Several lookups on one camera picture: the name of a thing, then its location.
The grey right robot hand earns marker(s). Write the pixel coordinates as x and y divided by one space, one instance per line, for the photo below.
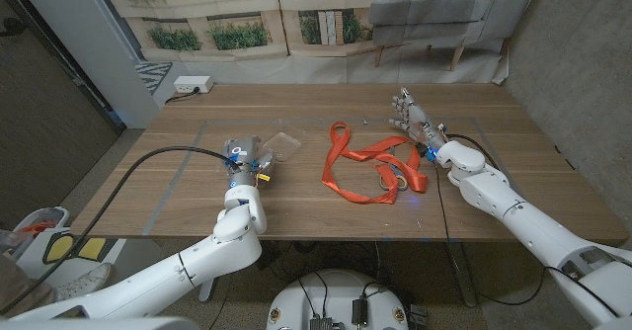
419 122

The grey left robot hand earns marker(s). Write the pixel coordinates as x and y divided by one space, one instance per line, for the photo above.
242 154

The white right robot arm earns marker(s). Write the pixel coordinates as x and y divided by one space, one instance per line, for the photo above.
533 231

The clear plastic clamshell container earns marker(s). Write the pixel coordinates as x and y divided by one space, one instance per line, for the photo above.
282 144

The white power strip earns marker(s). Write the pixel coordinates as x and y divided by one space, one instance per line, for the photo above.
192 84

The printed garden backdrop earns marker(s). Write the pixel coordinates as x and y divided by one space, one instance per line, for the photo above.
321 24

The white table leg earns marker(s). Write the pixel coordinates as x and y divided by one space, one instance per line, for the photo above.
206 293

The dark table leg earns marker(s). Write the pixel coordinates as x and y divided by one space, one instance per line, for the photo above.
461 275

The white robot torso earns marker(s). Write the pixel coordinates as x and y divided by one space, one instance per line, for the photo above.
340 290

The white sneaker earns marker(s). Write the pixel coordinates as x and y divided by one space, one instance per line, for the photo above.
84 283

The white plastic bin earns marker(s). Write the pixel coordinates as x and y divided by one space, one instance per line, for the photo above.
47 216

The person's brown trouser leg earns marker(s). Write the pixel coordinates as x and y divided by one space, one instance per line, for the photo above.
24 290

